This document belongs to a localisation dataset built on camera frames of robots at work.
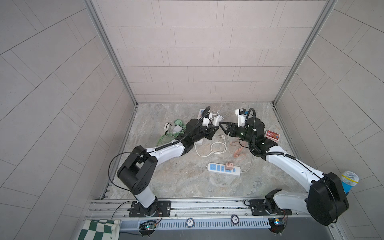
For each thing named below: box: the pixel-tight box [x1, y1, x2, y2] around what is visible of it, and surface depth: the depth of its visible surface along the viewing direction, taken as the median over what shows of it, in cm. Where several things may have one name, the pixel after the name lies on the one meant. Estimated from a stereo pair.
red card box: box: [264, 129, 280, 142], surface depth 98 cm
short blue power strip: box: [205, 162, 241, 176], surface depth 83 cm
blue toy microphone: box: [341, 171, 359, 196], surface depth 58 cm
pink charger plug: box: [225, 162, 234, 171], surface depth 80 cm
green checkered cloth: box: [77, 219, 121, 240], surface depth 65 cm
